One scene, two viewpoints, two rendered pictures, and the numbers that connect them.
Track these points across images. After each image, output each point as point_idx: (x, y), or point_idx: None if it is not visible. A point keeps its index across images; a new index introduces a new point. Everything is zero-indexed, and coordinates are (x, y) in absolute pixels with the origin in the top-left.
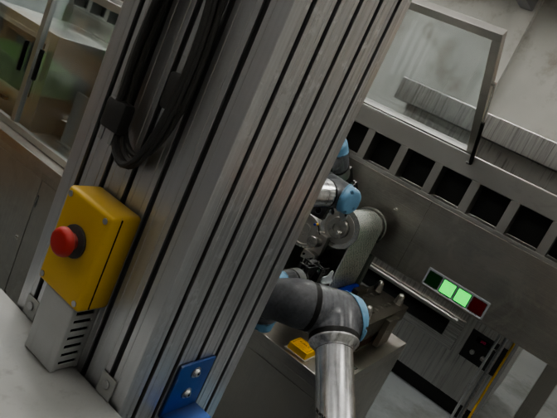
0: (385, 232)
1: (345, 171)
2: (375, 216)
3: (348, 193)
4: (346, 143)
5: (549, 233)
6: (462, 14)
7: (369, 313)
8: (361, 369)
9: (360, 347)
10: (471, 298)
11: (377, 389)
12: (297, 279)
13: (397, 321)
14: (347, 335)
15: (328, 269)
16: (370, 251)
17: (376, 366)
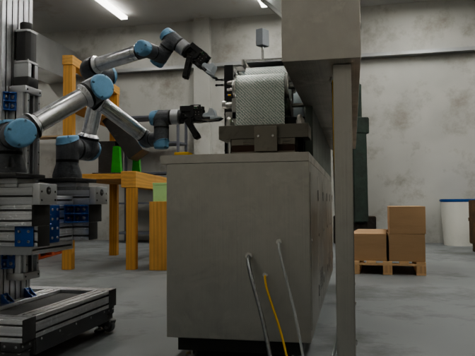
0: (287, 80)
1: (176, 43)
2: (278, 73)
3: (135, 43)
4: (164, 29)
5: None
6: None
7: (226, 121)
8: (208, 154)
9: (237, 152)
10: None
11: (295, 200)
12: None
13: (274, 128)
14: (78, 85)
15: (200, 105)
16: (283, 99)
17: (244, 159)
